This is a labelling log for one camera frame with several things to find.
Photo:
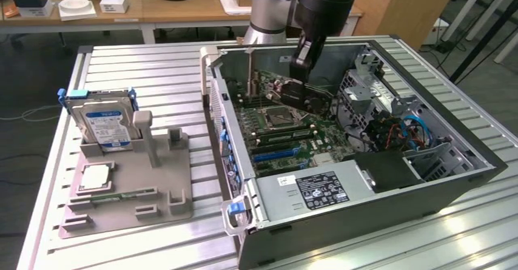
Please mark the white round part on box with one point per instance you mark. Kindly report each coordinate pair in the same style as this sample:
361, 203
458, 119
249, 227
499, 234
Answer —
77, 9

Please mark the orange object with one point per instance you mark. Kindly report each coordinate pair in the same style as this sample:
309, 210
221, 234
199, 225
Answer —
10, 10

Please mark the wooden desk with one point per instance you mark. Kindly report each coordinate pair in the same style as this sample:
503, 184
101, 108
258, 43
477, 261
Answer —
182, 9

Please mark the green motherboard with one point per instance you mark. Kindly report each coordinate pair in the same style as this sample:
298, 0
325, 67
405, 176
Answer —
320, 139

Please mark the white paper stack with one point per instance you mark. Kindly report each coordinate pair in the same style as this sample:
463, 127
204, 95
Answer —
234, 7

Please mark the silver heat sink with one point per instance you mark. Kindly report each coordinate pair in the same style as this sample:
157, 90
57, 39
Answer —
324, 159

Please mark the silver CPU chip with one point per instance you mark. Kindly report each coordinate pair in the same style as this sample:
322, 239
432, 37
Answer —
95, 177

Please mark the black plastic air duct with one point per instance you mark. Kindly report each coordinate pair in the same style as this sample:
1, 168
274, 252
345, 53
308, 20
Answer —
385, 173

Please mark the black Nvidia graphics card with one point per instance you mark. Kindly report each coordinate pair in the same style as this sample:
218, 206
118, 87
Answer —
308, 100

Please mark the wooden cabinet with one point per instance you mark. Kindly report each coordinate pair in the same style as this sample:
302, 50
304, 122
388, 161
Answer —
405, 9

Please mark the black and grey PC case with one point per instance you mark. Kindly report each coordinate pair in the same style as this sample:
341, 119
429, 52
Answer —
364, 221

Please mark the grey power supply unit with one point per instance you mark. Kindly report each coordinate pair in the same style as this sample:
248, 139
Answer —
284, 200

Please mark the blue expansion slot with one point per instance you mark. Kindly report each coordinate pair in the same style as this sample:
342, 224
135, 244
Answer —
276, 154

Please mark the white box with dark top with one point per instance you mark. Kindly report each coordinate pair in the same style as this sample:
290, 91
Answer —
34, 7

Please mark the CPU socket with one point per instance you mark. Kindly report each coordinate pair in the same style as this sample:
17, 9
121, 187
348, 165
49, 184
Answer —
284, 118

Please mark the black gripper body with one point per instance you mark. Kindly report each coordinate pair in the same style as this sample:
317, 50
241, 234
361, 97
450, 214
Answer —
324, 15

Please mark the small white box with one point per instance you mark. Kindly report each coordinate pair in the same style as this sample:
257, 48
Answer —
114, 4

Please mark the metal disk bay cage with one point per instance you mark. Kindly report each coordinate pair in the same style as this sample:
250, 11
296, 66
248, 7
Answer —
360, 88

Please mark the grey plastic parts rack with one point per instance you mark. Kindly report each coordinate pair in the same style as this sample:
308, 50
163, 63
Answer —
134, 176

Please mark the green RAM stick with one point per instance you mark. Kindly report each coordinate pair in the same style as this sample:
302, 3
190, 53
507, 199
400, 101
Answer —
118, 196

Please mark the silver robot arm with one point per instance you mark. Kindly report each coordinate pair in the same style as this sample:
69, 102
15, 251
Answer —
265, 12

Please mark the installed RAM stick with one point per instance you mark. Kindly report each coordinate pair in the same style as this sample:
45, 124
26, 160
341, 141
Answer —
284, 137

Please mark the hard disk with blue caddy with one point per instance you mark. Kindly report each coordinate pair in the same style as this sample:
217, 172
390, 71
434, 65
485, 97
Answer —
107, 124

